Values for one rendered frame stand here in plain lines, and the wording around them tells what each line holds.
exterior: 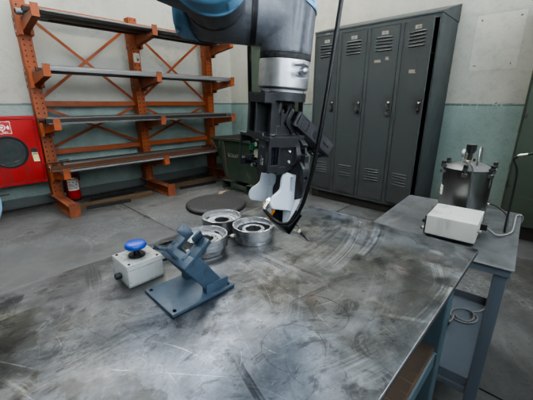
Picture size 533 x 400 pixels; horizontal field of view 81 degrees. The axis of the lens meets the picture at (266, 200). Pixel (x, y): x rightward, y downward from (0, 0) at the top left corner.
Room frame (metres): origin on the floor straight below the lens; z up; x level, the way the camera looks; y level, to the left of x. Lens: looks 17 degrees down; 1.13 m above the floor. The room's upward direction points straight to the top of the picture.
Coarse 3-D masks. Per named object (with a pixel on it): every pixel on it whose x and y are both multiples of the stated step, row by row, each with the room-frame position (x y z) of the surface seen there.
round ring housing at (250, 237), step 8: (232, 224) 0.73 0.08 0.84; (240, 224) 0.76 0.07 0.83; (272, 224) 0.73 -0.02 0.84; (232, 232) 0.72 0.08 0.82; (240, 232) 0.68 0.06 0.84; (248, 232) 0.68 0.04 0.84; (256, 232) 0.68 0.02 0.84; (264, 232) 0.68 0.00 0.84; (272, 232) 0.71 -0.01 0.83; (240, 240) 0.69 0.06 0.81; (248, 240) 0.68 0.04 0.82; (256, 240) 0.68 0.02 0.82; (264, 240) 0.68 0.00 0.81
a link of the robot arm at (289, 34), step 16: (272, 0) 0.46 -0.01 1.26; (288, 0) 0.46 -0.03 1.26; (304, 0) 0.46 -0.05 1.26; (272, 16) 0.46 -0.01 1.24; (288, 16) 0.46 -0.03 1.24; (304, 16) 0.46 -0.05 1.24; (256, 32) 0.46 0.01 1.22; (272, 32) 0.46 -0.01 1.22; (288, 32) 0.46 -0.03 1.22; (304, 32) 0.46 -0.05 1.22; (272, 48) 0.46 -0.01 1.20; (288, 48) 0.46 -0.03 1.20; (304, 48) 0.47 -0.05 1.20
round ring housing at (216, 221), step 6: (216, 210) 0.83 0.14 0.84; (222, 210) 0.84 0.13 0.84; (228, 210) 0.84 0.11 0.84; (234, 210) 0.83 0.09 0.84; (204, 216) 0.80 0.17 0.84; (210, 216) 0.82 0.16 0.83; (222, 216) 0.82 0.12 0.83; (234, 216) 0.82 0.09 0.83; (240, 216) 0.79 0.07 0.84; (204, 222) 0.76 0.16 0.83; (210, 222) 0.74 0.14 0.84; (216, 222) 0.74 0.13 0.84; (222, 222) 0.74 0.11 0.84; (228, 222) 0.74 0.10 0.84; (228, 228) 0.74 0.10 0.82; (228, 234) 0.75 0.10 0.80
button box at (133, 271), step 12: (120, 252) 0.56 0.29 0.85; (132, 252) 0.56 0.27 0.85; (144, 252) 0.56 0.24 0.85; (156, 252) 0.56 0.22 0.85; (120, 264) 0.53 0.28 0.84; (132, 264) 0.52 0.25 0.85; (144, 264) 0.53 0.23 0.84; (156, 264) 0.55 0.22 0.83; (120, 276) 0.52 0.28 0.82; (132, 276) 0.51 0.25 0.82; (144, 276) 0.53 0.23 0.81; (156, 276) 0.54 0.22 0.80
